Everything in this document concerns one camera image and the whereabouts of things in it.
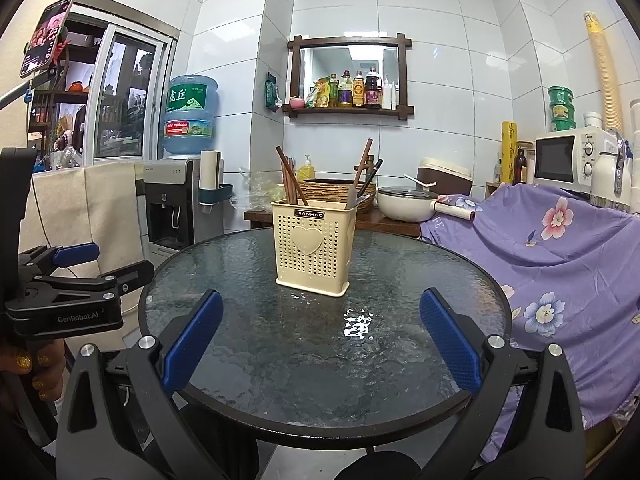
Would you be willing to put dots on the teal wall holder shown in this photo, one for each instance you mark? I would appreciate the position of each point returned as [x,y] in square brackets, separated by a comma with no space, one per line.
[217,195]

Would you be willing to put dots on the yellow soap pump bottle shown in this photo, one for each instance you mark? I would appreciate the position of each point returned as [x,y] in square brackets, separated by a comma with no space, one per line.
[306,170]

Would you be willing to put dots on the bronze bamboo faucet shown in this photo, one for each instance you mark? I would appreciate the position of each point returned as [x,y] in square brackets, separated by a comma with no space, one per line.
[371,162]

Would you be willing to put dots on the brown glass bottle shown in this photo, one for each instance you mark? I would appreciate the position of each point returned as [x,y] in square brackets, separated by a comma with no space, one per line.
[520,167]

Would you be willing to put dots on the pink bowl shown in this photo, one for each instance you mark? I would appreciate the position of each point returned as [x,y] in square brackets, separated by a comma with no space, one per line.
[297,103]

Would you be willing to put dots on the stack of green cups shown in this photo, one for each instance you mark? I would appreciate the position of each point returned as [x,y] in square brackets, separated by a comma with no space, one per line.
[561,110]

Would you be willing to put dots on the sliding glass door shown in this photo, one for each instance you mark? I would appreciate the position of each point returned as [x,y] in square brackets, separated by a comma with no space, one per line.
[125,95]

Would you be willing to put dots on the wooden framed mirror shelf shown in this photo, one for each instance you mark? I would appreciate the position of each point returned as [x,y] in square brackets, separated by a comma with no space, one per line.
[350,42]

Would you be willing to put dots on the white lint roller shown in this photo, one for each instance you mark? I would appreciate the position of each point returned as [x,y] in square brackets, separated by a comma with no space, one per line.
[455,211]

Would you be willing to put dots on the white squeeze bottle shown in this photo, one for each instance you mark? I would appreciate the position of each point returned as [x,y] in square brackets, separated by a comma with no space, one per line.
[387,96]
[395,97]

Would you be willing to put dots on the brown and white rice cooker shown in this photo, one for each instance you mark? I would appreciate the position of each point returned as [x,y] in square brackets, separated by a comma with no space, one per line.
[450,175]

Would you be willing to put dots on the smartphone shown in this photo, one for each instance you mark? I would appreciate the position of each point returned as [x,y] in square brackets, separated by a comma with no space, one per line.
[45,37]

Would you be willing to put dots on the person's left hand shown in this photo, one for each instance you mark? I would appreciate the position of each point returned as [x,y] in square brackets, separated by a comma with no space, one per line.
[40,370]

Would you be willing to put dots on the green hanging packet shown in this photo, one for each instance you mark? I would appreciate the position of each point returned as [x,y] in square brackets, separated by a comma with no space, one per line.
[273,92]

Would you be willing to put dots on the white microwave oven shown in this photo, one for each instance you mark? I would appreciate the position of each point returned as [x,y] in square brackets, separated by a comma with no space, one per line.
[557,157]

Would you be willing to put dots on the grey water dispenser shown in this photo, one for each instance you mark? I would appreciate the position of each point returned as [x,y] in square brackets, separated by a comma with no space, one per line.
[165,185]

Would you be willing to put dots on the yellow wrap roll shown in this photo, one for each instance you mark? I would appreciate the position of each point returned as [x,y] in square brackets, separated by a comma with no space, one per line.
[509,155]

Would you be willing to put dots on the dark soy sauce bottle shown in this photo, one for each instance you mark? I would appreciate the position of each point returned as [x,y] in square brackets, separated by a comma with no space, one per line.
[373,92]

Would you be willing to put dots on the woven pattern sink basin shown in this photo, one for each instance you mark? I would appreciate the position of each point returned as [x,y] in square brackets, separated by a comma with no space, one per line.
[325,190]

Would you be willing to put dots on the wooden display shelf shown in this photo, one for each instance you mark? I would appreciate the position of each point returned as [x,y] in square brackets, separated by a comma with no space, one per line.
[65,110]

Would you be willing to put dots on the green bottle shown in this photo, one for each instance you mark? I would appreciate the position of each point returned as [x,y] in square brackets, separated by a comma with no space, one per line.
[333,92]

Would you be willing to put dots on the white thermos jug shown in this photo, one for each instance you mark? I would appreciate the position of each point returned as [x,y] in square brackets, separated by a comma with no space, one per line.
[607,175]

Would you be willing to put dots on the blue water jug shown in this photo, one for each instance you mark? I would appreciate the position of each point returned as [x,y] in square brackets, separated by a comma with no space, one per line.
[190,115]

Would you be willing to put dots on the purple floral cloth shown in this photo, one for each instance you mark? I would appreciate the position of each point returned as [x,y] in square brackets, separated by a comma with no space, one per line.
[560,280]

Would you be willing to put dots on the long metal spoon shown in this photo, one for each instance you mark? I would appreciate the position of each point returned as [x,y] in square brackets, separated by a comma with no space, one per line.
[364,201]

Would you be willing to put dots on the wooden sink counter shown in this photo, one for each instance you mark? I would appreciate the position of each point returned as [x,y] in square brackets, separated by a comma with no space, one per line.
[385,227]

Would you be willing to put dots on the yellow seasoning packet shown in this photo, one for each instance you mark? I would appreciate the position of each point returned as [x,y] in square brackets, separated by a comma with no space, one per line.
[318,95]

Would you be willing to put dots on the white jar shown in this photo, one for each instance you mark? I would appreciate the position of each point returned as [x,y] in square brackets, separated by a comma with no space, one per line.
[592,120]

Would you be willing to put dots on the small clear bottle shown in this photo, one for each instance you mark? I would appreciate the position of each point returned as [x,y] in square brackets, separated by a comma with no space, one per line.
[497,170]

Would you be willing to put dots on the long sleeve of paper cups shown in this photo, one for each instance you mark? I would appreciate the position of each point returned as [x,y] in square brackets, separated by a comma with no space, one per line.
[605,75]

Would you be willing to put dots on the white pot with glass lid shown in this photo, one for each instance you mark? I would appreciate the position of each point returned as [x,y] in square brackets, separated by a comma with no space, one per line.
[405,207]

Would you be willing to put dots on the cream plastic utensil holder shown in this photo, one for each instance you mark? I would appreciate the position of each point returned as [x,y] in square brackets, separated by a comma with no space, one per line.
[312,255]

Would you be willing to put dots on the round glass table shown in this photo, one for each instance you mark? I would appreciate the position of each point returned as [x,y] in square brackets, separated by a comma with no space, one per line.
[300,350]

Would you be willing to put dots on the black chopstick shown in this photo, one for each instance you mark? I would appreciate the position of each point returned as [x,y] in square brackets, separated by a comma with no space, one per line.
[374,172]

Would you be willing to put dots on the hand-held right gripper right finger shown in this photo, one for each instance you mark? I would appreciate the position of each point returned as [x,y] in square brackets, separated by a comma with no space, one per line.
[450,340]

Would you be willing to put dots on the clear plastic bags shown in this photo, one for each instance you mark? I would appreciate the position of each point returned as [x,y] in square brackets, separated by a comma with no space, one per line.
[257,195]

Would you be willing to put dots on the amber sauce bottle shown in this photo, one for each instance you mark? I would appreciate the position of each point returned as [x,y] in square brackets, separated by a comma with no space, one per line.
[359,92]

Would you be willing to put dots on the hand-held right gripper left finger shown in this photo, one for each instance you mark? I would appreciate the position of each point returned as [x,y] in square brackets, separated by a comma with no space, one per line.
[195,340]

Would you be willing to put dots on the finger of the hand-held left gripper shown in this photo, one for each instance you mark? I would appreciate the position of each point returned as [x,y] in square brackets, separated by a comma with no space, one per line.
[75,253]
[135,272]

